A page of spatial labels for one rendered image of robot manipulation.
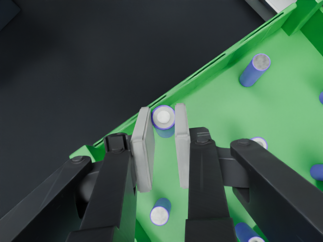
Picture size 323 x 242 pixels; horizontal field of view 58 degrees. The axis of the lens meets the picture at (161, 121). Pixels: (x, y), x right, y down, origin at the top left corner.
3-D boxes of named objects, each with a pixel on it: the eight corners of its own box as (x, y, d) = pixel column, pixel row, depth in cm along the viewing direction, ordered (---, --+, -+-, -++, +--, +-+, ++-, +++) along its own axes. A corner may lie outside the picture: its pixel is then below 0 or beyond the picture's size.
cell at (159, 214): (145, 213, 27) (152, 203, 34) (156, 230, 27) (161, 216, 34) (161, 201, 28) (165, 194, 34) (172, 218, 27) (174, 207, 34)
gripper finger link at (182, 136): (174, 136, 14) (189, 134, 14) (174, 103, 21) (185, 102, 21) (180, 190, 15) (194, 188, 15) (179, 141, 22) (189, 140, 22)
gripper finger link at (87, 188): (133, 199, 13) (70, 205, 14) (141, 155, 18) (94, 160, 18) (128, 170, 13) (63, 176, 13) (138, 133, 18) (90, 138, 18)
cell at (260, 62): (248, 60, 29) (235, 78, 35) (259, 74, 29) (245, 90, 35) (263, 49, 29) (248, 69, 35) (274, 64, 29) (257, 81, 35)
